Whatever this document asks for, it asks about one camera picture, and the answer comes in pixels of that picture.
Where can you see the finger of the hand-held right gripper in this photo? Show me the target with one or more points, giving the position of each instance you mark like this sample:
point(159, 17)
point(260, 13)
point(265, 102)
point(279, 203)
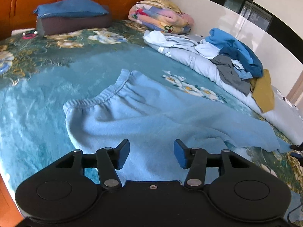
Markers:
point(296, 155)
point(296, 146)

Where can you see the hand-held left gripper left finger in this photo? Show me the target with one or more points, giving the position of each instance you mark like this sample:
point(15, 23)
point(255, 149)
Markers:
point(123, 155)

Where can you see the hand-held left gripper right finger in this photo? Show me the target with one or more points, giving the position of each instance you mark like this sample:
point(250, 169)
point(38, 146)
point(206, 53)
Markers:
point(181, 155)

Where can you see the light blue fleece pants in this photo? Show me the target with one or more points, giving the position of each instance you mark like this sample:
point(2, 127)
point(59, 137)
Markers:
point(142, 123)

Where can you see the mustard yellow garment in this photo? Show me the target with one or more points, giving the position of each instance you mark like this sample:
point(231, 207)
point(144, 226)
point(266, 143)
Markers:
point(264, 92)

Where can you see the light blue shirt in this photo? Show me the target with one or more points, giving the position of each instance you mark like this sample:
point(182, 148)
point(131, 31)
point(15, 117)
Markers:
point(242, 72)

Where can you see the grey garment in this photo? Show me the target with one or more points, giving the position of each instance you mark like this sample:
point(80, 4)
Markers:
point(230, 73)

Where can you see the light blue duvet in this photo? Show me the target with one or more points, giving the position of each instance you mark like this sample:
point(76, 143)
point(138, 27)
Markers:
point(196, 59)

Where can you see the teal floral bed blanket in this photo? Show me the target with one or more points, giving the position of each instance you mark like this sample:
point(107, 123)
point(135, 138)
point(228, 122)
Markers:
point(35, 99)

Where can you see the blue sweater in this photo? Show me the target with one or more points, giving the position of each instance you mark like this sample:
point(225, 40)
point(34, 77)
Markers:
point(234, 45)

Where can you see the brown pillow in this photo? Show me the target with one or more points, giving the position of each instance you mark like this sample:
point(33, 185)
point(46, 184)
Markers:
point(75, 24)

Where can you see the folded floral quilt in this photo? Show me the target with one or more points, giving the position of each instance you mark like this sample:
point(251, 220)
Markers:
point(153, 19)

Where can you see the pink small item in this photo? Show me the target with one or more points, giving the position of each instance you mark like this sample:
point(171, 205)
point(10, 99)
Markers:
point(28, 36)

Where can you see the beige pillow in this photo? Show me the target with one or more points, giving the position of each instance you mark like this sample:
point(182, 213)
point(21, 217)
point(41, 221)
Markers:
point(161, 2)

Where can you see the blue pillow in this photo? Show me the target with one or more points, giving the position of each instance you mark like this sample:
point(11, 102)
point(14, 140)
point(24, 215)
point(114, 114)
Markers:
point(71, 8)

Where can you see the white flat item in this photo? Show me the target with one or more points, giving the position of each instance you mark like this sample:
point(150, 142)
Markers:
point(20, 31)

